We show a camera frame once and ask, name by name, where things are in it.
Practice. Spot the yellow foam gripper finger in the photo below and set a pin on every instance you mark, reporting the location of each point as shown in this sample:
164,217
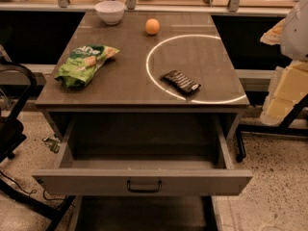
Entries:
287,87

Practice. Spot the black rxbar chocolate bar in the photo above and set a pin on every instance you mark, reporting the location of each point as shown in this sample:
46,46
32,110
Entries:
181,82

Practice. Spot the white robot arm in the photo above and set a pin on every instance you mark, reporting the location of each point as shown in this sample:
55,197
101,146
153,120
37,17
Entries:
291,33

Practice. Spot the black metal stand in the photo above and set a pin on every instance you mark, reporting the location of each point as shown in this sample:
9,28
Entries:
282,129

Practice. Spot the orange fruit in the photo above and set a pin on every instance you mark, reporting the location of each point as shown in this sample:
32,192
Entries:
152,26

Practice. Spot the grey open drawer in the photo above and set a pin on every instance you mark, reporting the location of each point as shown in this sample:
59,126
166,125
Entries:
100,153

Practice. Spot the white ceramic bowl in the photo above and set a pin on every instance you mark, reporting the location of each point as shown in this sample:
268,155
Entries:
110,12

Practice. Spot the green chip bag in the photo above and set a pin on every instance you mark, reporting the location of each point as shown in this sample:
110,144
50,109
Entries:
82,63

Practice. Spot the green clip on floor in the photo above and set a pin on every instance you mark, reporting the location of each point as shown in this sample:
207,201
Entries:
52,143

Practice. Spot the black office chair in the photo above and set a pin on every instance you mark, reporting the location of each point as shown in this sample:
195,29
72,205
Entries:
11,129

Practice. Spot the black drawer handle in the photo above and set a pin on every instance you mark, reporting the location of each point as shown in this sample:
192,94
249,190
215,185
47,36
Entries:
143,188

